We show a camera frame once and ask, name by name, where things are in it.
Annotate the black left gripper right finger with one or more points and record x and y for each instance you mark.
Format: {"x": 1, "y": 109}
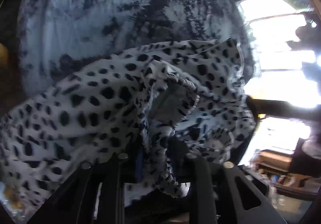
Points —
{"x": 189, "y": 167}

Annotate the blue white tie-dye bedspread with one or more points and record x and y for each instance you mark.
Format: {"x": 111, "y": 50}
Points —
{"x": 59, "y": 37}

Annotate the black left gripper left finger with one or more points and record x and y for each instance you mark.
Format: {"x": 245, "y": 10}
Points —
{"x": 103, "y": 198}

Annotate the white black spotted garment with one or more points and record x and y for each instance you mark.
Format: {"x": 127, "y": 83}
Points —
{"x": 137, "y": 99}

